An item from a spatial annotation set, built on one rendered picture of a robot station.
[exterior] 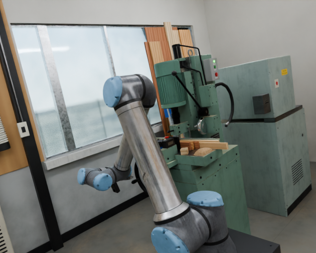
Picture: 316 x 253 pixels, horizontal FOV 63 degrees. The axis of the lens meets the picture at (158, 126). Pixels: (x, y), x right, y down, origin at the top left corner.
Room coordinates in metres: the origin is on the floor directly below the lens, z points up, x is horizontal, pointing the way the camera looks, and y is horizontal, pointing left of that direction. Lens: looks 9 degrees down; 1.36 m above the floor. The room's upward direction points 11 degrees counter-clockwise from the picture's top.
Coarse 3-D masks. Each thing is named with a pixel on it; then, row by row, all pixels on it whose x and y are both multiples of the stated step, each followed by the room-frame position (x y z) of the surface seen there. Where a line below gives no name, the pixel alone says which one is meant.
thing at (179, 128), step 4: (176, 124) 1.78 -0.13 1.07; (180, 124) 1.77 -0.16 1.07; (184, 124) 1.80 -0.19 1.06; (172, 128) 1.77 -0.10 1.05; (176, 128) 1.75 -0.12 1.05; (180, 128) 1.77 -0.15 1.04; (184, 128) 1.80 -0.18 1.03; (172, 132) 1.78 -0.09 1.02; (176, 132) 1.75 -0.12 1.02; (180, 132) 1.76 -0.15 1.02; (184, 132) 1.79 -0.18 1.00
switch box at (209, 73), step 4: (204, 60) 1.90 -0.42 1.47; (208, 60) 1.87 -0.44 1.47; (212, 60) 1.89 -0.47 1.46; (216, 60) 1.92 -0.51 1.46; (204, 64) 1.90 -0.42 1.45; (208, 64) 1.88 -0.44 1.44; (212, 64) 1.88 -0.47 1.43; (216, 64) 1.92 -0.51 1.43; (204, 68) 1.91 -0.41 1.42; (208, 68) 1.88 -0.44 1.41; (212, 68) 1.88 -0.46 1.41; (216, 68) 1.91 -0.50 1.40; (208, 72) 1.88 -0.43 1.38; (212, 72) 1.87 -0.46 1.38; (208, 76) 1.89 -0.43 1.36; (212, 76) 1.87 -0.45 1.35; (208, 80) 1.89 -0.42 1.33; (212, 80) 1.87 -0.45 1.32
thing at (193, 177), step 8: (224, 152) 1.80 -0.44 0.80; (232, 152) 1.86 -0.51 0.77; (216, 160) 1.70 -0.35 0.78; (224, 160) 1.77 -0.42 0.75; (232, 160) 1.85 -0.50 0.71; (200, 168) 1.57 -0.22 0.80; (208, 168) 1.63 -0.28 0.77; (216, 168) 1.69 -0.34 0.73; (176, 176) 1.65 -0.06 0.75; (184, 176) 1.59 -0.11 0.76; (192, 176) 1.55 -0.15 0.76; (200, 176) 1.56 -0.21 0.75; (208, 176) 1.62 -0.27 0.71
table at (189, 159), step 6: (192, 150) 1.66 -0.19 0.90; (216, 150) 1.57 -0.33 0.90; (180, 156) 1.60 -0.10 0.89; (186, 156) 1.56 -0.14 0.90; (192, 156) 1.53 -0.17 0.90; (198, 156) 1.50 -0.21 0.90; (204, 156) 1.48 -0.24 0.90; (210, 156) 1.51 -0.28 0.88; (216, 156) 1.56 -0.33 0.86; (174, 162) 1.59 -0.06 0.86; (180, 162) 1.60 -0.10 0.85; (186, 162) 1.57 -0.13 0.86; (192, 162) 1.53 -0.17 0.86; (198, 162) 1.50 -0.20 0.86; (204, 162) 1.47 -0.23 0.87; (210, 162) 1.51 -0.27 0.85
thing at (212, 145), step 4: (200, 144) 1.66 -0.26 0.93; (204, 144) 1.64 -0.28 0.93; (208, 144) 1.62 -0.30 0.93; (212, 144) 1.60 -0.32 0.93; (216, 144) 1.57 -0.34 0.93; (220, 144) 1.55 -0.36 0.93; (224, 144) 1.53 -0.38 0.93; (212, 148) 1.60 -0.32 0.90; (216, 148) 1.58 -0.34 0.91; (220, 148) 1.56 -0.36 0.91; (224, 148) 1.54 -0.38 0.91; (228, 148) 1.54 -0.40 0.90
